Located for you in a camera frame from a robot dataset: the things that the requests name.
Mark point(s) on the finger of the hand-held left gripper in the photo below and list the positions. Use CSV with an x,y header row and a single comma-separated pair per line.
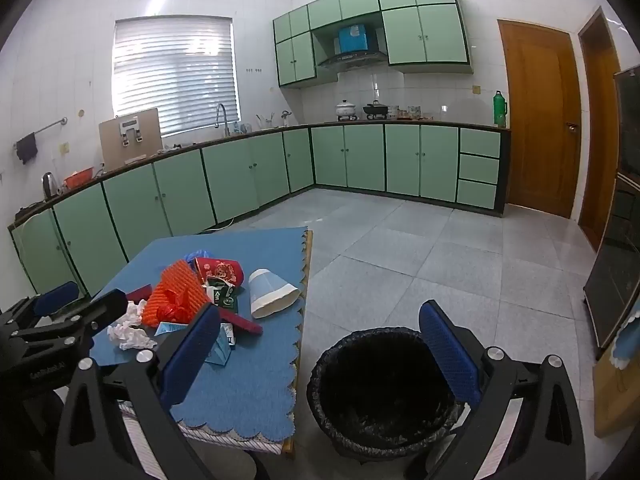
x,y
57,294
107,307

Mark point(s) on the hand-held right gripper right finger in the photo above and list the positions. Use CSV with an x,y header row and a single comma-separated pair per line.
x,y
450,355

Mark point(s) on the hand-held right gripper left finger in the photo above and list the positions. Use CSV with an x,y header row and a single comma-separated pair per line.
x,y
192,355

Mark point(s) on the white tissue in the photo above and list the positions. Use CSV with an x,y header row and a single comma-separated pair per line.
x,y
132,310
127,337

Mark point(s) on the red plastic wrapper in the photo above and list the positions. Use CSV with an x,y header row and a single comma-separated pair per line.
x,y
172,314

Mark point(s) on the maroon sponge strip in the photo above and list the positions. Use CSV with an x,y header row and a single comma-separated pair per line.
x,y
140,292
242,323

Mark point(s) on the black waste bin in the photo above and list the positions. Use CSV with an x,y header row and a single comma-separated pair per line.
x,y
375,390

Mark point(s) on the white paper cup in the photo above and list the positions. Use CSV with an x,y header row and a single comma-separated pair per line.
x,y
267,292

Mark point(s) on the light blue packet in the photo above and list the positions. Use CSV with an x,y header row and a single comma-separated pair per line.
x,y
220,352

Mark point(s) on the blue tablecloth table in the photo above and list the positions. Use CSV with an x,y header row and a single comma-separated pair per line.
x,y
250,375

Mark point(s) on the green carton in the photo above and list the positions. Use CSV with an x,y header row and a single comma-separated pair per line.
x,y
225,301

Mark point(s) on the red printed packet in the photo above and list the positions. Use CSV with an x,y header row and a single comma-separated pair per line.
x,y
225,270

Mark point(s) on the blue plastic bag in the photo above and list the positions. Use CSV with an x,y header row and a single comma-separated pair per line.
x,y
195,255

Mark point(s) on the steel electric kettle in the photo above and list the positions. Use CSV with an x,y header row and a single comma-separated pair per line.
x,y
49,186

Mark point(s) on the red basin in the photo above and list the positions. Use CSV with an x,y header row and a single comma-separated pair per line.
x,y
79,177

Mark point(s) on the dark towel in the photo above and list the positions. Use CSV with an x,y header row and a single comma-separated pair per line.
x,y
26,149

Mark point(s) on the wooden side cabinet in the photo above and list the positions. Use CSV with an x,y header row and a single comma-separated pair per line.
x,y
620,400

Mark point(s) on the cardboard box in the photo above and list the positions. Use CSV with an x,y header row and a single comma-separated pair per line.
x,y
150,135

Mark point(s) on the light blue cloth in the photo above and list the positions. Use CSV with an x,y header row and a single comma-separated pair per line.
x,y
627,335

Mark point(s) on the black glass cabinet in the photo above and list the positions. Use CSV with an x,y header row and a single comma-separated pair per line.
x,y
615,260

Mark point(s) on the green base cabinets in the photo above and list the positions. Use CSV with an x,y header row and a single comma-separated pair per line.
x,y
365,160

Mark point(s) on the metal faucet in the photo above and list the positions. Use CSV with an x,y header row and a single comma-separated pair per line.
x,y
222,115

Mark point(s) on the white window blinds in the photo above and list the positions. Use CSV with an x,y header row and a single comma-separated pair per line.
x,y
175,70

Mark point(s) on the green thermos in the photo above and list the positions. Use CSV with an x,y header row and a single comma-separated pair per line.
x,y
500,110

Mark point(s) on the black wok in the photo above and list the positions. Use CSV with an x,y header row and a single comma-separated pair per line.
x,y
375,109

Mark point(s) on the white cooking pot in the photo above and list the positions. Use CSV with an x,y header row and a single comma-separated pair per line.
x,y
345,109

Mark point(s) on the range hood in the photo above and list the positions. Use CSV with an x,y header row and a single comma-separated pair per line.
x,y
352,60

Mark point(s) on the blue box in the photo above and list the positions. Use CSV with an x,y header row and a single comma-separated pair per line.
x,y
354,39

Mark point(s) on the metal towel rail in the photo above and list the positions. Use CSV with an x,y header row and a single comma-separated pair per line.
x,y
47,127

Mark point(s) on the green wall cabinets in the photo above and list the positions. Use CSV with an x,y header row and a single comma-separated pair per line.
x,y
425,30

